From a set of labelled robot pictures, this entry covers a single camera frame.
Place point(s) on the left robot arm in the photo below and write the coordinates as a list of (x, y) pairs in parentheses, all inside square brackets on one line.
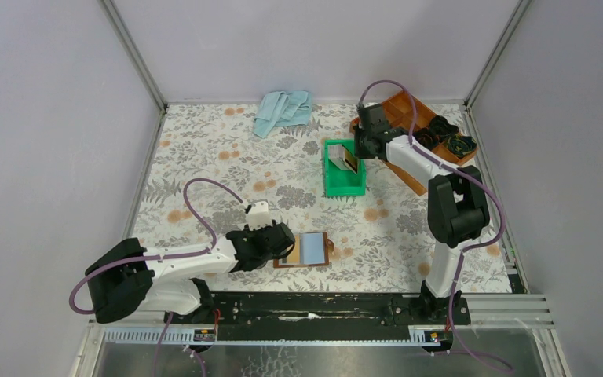
[(130, 278)]

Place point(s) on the dark rolled sock middle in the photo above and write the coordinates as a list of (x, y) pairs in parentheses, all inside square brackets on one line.
[(426, 138)]

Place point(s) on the dark rolled sock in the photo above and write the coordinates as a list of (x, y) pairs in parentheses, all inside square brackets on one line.
[(426, 138), (460, 146), (442, 129)]

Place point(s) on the gold striped credit card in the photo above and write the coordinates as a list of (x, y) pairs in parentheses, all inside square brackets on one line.
[(351, 162)]

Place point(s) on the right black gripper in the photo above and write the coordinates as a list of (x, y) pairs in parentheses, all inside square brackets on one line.
[(359, 152)]

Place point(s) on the dark rolled sock right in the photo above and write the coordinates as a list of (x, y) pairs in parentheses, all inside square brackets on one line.
[(460, 146)]

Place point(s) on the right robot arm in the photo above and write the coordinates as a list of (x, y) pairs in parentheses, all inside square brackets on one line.
[(457, 208)]

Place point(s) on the silver credit card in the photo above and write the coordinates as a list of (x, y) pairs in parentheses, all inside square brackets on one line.
[(337, 156)]

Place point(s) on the orange compartment tray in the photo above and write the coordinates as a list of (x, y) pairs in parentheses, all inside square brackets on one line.
[(411, 182)]

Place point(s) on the dark rolled sock top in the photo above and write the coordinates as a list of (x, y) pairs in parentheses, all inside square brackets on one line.
[(442, 129)]

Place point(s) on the green plastic basket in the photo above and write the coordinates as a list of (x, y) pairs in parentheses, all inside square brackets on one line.
[(340, 182)]

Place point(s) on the light blue cloth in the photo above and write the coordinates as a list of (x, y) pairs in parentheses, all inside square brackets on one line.
[(282, 109)]

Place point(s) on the floral table mat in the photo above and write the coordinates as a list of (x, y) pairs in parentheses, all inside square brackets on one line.
[(208, 158)]

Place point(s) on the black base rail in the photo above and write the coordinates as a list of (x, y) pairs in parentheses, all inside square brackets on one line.
[(325, 317)]

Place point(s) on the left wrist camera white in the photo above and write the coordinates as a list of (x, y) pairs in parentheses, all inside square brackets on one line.
[(258, 215)]

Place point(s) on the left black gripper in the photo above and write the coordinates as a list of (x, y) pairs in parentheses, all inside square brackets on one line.
[(252, 233)]

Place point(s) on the brown leather card holder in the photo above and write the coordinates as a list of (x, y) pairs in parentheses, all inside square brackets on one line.
[(315, 250)]

